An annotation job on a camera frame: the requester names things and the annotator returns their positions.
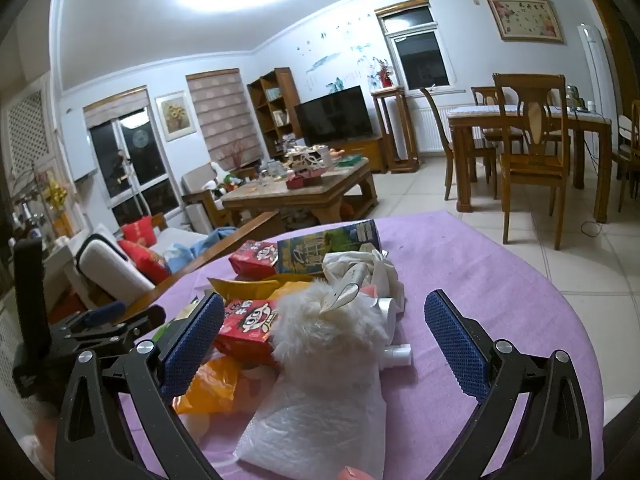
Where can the black television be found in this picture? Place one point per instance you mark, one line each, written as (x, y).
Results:
(332, 115)

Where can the red flower vase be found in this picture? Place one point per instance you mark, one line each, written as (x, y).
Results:
(385, 76)

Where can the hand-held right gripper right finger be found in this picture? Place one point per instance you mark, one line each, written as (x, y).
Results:
(455, 345)

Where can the framed floral picture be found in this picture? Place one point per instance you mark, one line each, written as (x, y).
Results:
(525, 17)

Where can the wooden coffee table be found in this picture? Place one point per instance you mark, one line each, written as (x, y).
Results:
(300, 195)

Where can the white standing air conditioner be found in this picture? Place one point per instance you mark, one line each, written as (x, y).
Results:
(592, 65)

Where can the red cushion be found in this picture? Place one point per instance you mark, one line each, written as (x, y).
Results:
(137, 232)
(147, 262)

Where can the small white plastic bottle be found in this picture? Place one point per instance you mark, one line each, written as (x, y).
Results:
(395, 355)

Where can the striped roller blind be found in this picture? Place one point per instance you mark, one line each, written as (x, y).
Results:
(220, 115)

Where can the white radiator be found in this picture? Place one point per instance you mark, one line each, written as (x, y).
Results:
(435, 130)

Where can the kettle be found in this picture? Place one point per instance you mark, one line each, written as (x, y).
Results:
(575, 97)

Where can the sunflower painting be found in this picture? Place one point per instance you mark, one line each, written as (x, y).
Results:
(175, 115)

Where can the orange plastic bag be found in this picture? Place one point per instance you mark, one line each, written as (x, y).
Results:
(210, 385)

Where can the glass balcony door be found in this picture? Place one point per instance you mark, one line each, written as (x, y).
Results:
(130, 160)

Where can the yellow flowers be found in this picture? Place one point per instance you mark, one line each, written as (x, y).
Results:
(55, 195)

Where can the wooden door frame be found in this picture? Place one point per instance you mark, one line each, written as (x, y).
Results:
(602, 20)

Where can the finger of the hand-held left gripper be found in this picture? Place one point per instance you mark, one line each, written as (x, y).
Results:
(145, 317)
(105, 312)

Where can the beige armchair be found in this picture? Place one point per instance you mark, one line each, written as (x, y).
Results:
(200, 185)

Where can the green tray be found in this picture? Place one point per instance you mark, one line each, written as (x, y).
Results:
(350, 160)

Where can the white carved ornament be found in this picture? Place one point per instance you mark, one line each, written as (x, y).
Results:
(305, 160)

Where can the yellow packet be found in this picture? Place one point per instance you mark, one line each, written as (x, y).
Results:
(245, 290)

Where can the wooden plant stand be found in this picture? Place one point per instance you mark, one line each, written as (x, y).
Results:
(395, 92)

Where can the white paper towel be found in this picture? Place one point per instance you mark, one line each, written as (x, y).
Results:
(310, 425)

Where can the white fluffy ball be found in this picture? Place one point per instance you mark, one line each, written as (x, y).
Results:
(320, 340)

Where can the blue green carton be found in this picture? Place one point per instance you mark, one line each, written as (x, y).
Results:
(310, 250)

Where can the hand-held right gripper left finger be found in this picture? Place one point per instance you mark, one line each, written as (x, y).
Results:
(192, 345)

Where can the wooden dining table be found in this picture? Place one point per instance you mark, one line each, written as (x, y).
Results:
(465, 125)

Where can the red snack box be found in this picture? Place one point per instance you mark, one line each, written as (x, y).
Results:
(255, 257)
(245, 327)

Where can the wooden sofa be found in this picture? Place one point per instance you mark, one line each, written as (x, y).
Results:
(110, 275)

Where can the white plastic bag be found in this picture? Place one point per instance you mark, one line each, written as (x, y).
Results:
(385, 270)

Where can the wooden dining chair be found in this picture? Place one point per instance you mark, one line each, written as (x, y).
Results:
(435, 110)
(625, 130)
(530, 160)
(485, 95)

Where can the white framed window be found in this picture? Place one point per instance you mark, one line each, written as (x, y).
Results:
(420, 55)

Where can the wooden bookshelf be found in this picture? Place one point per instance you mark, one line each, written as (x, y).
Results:
(287, 90)

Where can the blue cloth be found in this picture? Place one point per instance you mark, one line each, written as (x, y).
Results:
(200, 250)

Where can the wooden television cabinet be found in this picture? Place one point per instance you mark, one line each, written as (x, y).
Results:
(365, 152)

